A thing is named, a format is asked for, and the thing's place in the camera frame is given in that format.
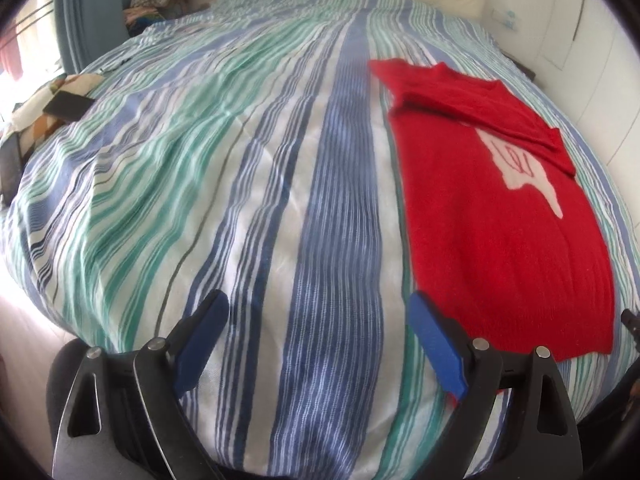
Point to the red knit sweater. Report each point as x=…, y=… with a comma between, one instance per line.
x=490, y=240

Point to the wall socket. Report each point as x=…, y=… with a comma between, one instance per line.
x=510, y=17

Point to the red hanging cloth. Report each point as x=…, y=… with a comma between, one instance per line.
x=10, y=57

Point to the striped bed cover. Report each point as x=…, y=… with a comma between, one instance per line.
x=225, y=170

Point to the patterned cushion with black items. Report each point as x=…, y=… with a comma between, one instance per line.
x=37, y=120

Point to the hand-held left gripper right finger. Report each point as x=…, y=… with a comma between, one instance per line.
x=437, y=345

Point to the dark tablet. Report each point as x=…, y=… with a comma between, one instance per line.
x=10, y=170

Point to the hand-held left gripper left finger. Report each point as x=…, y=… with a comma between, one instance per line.
x=202, y=340

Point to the white wardrobe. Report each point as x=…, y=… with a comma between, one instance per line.
x=595, y=45

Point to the blue curtain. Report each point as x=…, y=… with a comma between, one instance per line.
x=95, y=10

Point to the black flat pouch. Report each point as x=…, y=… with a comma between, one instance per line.
x=67, y=106

